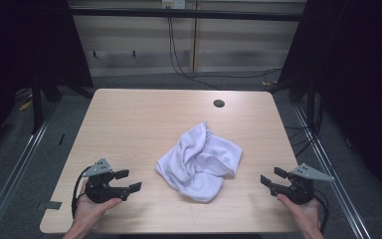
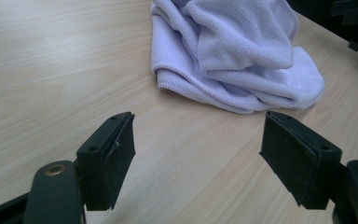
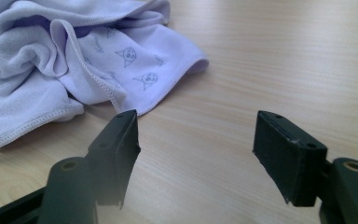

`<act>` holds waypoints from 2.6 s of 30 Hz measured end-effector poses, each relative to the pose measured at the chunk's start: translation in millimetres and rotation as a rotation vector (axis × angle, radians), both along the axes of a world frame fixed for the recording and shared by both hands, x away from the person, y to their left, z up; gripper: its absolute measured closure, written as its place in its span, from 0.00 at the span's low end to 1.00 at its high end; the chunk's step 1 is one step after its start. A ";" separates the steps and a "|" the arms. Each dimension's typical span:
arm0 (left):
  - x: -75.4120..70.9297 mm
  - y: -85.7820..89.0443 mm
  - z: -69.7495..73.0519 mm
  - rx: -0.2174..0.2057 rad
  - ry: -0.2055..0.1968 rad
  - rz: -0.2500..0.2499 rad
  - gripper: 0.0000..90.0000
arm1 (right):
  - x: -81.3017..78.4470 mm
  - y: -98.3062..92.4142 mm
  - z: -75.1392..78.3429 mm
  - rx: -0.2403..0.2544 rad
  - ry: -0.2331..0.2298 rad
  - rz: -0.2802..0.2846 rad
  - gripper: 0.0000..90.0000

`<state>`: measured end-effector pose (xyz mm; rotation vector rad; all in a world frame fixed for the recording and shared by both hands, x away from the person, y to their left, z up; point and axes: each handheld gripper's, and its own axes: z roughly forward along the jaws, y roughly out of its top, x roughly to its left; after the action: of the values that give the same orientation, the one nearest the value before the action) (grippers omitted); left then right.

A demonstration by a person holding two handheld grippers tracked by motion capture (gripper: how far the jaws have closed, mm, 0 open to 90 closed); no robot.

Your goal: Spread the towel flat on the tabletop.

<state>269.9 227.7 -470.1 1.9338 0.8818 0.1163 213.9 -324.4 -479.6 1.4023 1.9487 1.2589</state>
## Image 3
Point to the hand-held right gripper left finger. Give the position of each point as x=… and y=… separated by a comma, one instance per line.
x=115, y=155

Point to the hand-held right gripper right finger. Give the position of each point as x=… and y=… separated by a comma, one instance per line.
x=289, y=158

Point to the pale lilac printed cloth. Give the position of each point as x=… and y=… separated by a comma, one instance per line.
x=74, y=68

